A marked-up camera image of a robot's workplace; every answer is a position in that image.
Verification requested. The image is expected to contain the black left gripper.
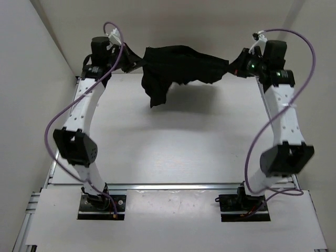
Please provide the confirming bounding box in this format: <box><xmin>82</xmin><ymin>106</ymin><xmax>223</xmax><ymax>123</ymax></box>
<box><xmin>105</xmin><ymin>43</ymin><xmax>146</xmax><ymax>74</ymax></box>

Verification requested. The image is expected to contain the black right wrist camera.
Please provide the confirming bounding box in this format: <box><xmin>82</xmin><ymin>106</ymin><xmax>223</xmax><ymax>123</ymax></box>
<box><xmin>262</xmin><ymin>40</ymin><xmax>287</xmax><ymax>69</ymax></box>

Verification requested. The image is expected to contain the white front cover board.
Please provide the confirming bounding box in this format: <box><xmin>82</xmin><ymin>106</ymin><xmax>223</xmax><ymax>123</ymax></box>
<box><xmin>26</xmin><ymin>188</ymin><xmax>327</xmax><ymax>251</ymax></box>

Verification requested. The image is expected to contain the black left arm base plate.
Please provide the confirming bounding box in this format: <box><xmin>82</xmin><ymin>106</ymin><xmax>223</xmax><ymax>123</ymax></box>
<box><xmin>77</xmin><ymin>194</ymin><xmax>127</xmax><ymax>221</ymax></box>

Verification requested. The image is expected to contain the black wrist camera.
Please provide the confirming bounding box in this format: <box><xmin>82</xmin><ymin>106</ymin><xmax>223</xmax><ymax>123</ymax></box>
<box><xmin>262</xmin><ymin>40</ymin><xmax>287</xmax><ymax>69</ymax></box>
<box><xmin>91</xmin><ymin>36</ymin><xmax>112</xmax><ymax>67</ymax></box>

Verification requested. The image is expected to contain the black pleated skirt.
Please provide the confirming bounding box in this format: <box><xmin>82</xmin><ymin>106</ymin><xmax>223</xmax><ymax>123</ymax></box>
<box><xmin>141</xmin><ymin>45</ymin><xmax>229</xmax><ymax>108</ymax></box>

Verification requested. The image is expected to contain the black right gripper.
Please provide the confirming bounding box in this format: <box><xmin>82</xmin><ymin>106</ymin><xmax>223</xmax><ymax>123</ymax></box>
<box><xmin>225</xmin><ymin>48</ymin><xmax>268</xmax><ymax>79</ymax></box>

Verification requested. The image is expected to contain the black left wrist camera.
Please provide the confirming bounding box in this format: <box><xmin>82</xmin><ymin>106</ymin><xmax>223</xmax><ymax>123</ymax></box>
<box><xmin>91</xmin><ymin>36</ymin><xmax>112</xmax><ymax>67</ymax></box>

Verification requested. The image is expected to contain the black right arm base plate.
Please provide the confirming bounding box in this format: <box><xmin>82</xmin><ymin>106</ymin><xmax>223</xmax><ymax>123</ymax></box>
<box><xmin>215</xmin><ymin>194</ymin><xmax>271</xmax><ymax>223</ymax></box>

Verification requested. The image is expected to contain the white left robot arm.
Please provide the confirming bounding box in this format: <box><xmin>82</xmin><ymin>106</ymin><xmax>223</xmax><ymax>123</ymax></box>
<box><xmin>52</xmin><ymin>38</ymin><xmax>141</xmax><ymax>210</ymax></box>

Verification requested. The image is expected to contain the aluminium table frame rail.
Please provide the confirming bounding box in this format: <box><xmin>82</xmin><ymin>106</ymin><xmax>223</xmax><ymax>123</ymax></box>
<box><xmin>44</xmin><ymin>76</ymin><xmax>301</xmax><ymax>194</ymax></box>

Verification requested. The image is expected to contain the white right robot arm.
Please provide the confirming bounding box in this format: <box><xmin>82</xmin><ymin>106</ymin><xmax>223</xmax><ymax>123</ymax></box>
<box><xmin>229</xmin><ymin>47</ymin><xmax>314</xmax><ymax>210</ymax></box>

